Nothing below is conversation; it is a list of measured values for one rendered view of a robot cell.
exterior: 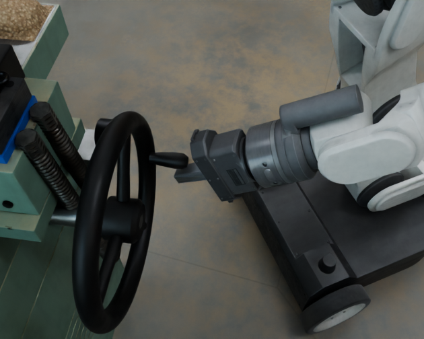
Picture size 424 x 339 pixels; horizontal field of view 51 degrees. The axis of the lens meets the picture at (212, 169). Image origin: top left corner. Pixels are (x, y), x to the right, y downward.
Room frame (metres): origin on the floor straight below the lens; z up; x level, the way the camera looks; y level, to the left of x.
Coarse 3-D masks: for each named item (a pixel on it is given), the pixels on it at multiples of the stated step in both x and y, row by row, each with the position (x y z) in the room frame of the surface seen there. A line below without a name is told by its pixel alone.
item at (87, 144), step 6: (90, 132) 0.60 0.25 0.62; (84, 138) 0.59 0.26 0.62; (90, 138) 0.59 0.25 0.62; (84, 144) 0.57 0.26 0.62; (90, 144) 0.57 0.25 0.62; (78, 150) 0.56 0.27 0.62; (84, 150) 0.56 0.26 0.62; (90, 150) 0.56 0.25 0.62; (84, 156) 0.54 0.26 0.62; (90, 156) 0.54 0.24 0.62
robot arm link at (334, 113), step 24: (312, 96) 0.39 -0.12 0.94; (336, 96) 0.37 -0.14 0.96; (360, 96) 0.38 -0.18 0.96; (288, 120) 0.37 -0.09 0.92; (312, 120) 0.36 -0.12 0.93; (336, 120) 0.36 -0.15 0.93; (360, 120) 0.36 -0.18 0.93; (288, 144) 0.35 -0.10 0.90; (312, 144) 0.34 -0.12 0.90; (288, 168) 0.33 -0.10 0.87; (312, 168) 0.33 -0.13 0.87
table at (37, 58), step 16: (48, 16) 0.61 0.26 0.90; (48, 32) 0.58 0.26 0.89; (64, 32) 0.62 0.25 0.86; (16, 48) 0.53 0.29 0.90; (32, 48) 0.53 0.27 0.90; (48, 48) 0.56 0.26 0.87; (32, 64) 0.51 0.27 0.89; (48, 64) 0.55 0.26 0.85; (80, 128) 0.41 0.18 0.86; (80, 144) 0.39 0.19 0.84; (48, 208) 0.28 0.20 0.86; (0, 224) 0.25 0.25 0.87; (16, 224) 0.25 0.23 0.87; (32, 224) 0.25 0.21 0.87; (32, 240) 0.24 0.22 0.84
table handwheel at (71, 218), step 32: (128, 128) 0.34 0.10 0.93; (96, 160) 0.28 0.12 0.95; (128, 160) 0.34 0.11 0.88; (96, 192) 0.25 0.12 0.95; (128, 192) 0.31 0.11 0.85; (64, 224) 0.28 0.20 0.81; (96, 224) 0.22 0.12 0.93; (128, 224) 0.27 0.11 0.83; (96, 256) 0.19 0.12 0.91; (128, 256) 0.29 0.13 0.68; (96, 288) 0.17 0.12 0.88; (128, 288) 0.23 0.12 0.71; (96, 320) 0.15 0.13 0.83
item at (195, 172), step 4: (188, 164) 0.40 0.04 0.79; (192, 164) 0.40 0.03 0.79; (184, 168) 0.39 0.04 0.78; (188, 168) 0.39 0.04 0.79; (192, 168) 0.39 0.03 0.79; (196, 168) 0.38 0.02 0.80; (176, 172) 0.39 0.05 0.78; (180, 172) 0.39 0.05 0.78; (184, 172) 0.38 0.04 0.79; (188, 172) 0.38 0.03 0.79; (192, 172) 0.38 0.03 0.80; (196, 172) 0.38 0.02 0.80; (200, 172) 0.37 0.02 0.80; (176, 176) 0.38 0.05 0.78; (180, 176) 0.38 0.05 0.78; (184, 176) 0.38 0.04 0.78; (188, 176) 0.38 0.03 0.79; (192, 176) 0.37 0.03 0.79; (196, 176) 0.37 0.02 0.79; (200, 176) 0.37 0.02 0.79
